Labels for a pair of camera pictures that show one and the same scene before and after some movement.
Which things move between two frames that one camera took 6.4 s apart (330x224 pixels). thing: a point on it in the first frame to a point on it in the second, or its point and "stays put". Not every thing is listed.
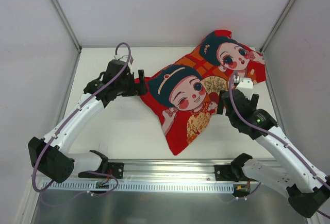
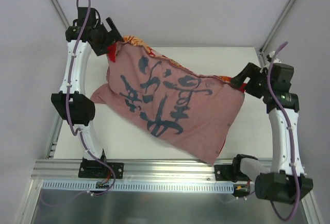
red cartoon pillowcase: x=184 y=95 to x=195 y=113
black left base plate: x=115 y=169 stays put
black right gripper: x=230 y=104 to x=244 y=74
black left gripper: x=132 y=84 to x=109 y=41
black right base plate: x=224 y=172 stays put
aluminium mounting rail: x=170 y=170 stays put
